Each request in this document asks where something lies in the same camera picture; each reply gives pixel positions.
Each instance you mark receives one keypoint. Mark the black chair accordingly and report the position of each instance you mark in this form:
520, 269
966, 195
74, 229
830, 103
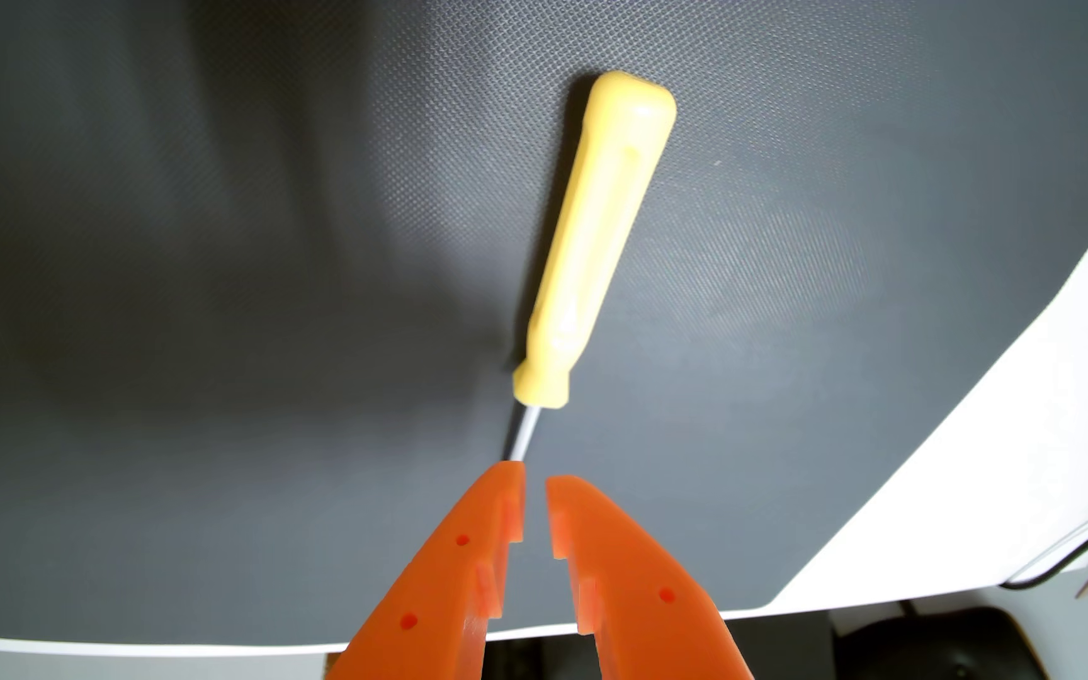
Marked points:
931, 652

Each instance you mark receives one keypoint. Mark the dark grey textured mat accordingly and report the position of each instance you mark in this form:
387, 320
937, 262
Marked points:
223, 330

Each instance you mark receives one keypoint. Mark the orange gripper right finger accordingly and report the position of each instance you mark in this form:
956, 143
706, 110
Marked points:
634, 600

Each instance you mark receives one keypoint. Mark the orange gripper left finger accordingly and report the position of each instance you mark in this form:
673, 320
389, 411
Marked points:
440, 595

